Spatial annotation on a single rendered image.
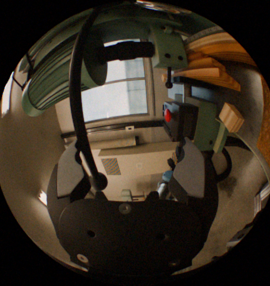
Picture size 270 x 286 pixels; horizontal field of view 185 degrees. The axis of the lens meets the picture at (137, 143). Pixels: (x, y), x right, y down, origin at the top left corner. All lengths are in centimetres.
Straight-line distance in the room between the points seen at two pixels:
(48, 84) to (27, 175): 154
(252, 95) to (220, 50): 9
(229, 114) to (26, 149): 181
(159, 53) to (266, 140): 24
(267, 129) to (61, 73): 34
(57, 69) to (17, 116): 152
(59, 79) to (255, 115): 35
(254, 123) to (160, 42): 23
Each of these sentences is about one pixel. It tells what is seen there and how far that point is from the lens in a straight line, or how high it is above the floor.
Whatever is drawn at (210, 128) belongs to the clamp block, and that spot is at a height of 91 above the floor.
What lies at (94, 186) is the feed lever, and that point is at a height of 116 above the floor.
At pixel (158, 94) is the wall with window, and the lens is 154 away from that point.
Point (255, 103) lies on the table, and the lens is 20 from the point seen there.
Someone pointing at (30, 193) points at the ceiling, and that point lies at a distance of 175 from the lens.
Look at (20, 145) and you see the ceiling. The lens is 166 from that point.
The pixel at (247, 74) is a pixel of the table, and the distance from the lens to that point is 21.
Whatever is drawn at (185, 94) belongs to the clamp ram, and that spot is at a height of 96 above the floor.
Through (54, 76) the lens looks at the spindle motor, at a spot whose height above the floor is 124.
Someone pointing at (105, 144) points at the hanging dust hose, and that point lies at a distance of 160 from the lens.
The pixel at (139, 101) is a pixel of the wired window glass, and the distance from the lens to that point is 157.
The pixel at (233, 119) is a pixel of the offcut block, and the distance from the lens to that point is 17.
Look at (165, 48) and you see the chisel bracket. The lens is 23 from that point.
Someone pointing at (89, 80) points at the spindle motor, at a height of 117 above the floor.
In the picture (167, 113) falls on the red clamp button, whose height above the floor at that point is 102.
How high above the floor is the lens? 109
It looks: 1 degrees up
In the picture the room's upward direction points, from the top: 95 degrees counter-clockwise
